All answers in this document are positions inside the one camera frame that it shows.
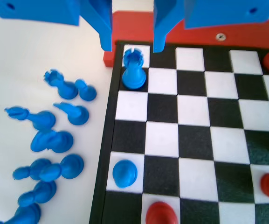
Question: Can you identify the black white chessboard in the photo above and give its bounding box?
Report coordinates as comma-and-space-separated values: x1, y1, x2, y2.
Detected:
89, 40, 269, 224

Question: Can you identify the blue chess rook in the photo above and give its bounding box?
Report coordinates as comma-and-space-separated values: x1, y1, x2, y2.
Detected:
121, 48, 147, 91
43, 69, 79, 99

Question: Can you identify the red base plate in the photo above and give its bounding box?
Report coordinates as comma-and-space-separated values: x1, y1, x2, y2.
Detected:
103, 10, 269, 69

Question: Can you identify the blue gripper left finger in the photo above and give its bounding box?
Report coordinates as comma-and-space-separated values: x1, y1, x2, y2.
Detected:
0, 0, 113, 52

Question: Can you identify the blue pawn chess piece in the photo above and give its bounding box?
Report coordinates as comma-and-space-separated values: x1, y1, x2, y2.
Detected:
112, 159, 138, 189
12, 158, 55, 182
75, 78, 97, 102
40, 153, 85, 183

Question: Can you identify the red crowned chess piece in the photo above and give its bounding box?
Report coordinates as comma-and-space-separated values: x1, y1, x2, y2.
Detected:
145, 201, 179, 224

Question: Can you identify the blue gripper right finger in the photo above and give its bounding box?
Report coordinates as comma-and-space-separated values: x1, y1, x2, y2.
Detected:
152, 0, 269, 54

